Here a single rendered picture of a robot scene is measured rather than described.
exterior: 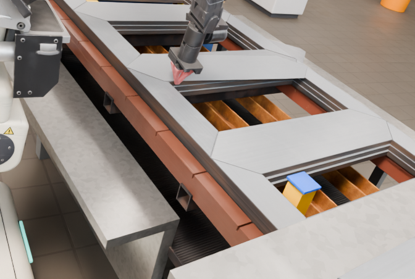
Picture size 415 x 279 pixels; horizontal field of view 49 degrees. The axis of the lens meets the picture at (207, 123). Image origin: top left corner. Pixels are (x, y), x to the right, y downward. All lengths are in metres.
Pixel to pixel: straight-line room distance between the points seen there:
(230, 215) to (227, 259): 0.41
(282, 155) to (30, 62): 0.65
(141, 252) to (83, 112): 0.48
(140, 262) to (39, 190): 0.97
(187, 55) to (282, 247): 0.77
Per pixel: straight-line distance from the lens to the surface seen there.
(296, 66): 1.79
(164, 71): 1.45
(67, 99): 1.57
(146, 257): 1.32
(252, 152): 1.18
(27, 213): 2.12
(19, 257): 1.60
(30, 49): 1.10
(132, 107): 1.31
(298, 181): 1.10
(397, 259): 0.72
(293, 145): 1.27
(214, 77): 1.49
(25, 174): 2.31
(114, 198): 1.21
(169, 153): 1.17
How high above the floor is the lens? 1.49
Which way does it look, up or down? 31 degrees down
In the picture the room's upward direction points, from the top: 17 degrees clockwise
